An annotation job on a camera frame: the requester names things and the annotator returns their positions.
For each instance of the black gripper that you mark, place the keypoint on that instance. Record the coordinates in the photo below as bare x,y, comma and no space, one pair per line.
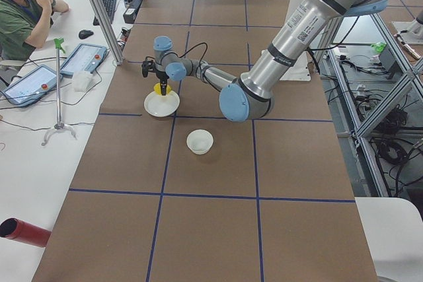
162,76

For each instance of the near blue teach pendant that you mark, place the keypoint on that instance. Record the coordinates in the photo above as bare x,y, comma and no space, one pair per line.
31,87

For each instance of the red cylinder tube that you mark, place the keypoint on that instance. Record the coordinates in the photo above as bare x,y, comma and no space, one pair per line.
21,231

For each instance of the black computer mouse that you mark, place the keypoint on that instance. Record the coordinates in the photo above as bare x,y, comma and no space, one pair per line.
83,34

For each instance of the black keyboard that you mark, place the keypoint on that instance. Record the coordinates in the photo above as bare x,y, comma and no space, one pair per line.
110,7

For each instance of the person in green shirt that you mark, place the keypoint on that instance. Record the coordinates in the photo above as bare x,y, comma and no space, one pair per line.
25,26

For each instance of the white cloth pad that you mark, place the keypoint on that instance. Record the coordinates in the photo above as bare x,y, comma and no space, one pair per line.
81,81

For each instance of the blue teach pendant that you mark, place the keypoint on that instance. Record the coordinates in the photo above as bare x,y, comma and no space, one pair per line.
85,57
31,87

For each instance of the far blue teach pendant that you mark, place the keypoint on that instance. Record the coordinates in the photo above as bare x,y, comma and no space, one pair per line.
85,57

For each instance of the silver stand with green clip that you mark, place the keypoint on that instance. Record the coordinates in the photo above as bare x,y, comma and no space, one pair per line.
59,126

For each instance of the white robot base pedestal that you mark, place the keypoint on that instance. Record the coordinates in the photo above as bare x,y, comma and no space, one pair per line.
299,71

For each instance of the white bowl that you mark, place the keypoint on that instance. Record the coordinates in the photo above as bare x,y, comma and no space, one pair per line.
199,141

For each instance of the white plate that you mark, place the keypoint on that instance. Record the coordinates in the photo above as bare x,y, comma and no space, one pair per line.
161,106

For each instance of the brown paper table cover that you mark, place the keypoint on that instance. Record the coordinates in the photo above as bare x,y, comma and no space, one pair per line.
270,201

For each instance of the yellow lemon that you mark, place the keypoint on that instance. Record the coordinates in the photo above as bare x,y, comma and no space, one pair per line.
162,90

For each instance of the black box on table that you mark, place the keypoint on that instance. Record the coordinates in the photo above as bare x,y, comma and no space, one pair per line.
131,12

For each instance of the aluminium frame post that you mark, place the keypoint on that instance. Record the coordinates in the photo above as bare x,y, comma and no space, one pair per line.
107,30

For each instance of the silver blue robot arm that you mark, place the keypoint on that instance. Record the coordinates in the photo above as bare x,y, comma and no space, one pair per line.
250,96

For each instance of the aluminium side rack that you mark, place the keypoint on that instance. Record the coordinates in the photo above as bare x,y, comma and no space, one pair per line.
373,87

